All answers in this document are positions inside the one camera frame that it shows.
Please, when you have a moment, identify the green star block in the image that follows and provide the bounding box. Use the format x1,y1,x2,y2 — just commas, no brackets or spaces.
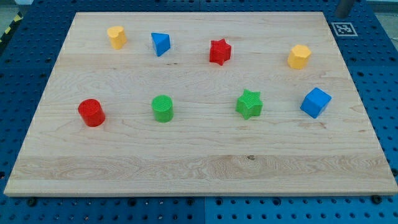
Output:
236,89,263,120

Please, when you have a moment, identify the red star block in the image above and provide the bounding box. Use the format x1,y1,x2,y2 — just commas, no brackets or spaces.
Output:
209,39,232,65

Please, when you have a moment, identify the blue cube block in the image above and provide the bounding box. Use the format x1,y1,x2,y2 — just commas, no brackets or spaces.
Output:
300,87,332,119

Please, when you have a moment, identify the wooden board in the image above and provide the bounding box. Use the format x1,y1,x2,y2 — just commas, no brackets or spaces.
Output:
4,12,397,197

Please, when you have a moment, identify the green cylinder block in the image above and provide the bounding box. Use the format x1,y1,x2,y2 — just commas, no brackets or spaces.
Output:
151,95,174,123

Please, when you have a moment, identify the blue triangle block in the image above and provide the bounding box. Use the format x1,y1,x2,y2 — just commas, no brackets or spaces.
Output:
151,32,171,57

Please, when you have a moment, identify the red cylinder block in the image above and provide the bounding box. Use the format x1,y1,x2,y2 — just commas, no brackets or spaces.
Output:
78,98,106,127

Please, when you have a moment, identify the yellow hexagon block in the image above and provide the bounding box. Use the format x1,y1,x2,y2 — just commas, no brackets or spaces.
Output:
287,45,312,70

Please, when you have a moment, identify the yellow heart block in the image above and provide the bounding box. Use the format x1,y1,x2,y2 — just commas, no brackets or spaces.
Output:
107,26,127,50

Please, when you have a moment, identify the white fiducial marker tag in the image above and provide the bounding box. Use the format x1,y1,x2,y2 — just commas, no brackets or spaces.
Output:
331,22,358,37

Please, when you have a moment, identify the black bolt left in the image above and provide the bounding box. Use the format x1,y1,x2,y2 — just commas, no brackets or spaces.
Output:
26,197,37,207

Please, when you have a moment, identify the black bolt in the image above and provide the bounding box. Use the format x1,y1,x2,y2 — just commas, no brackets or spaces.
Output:
26,197,37,207
371,195,382,205

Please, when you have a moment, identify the black bolt right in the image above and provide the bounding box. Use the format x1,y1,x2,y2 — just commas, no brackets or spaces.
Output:
371,195,382,205

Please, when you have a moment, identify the grey cylindrical post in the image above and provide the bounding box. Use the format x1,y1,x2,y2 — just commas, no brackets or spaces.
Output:
334,0,355,19

